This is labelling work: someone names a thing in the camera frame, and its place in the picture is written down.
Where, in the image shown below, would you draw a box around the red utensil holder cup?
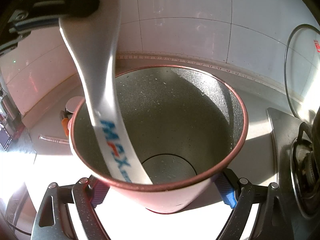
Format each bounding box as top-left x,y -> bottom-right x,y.
70,66 -> 248,214

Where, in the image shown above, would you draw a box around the glass pot lid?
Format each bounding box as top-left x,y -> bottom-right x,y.
284,24 -> 319,125

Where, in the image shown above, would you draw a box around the pink chopstick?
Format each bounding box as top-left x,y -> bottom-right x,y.
39,135 -> 69,145

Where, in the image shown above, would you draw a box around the pink round lid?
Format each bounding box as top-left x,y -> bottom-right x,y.
65,96 -> 84,114

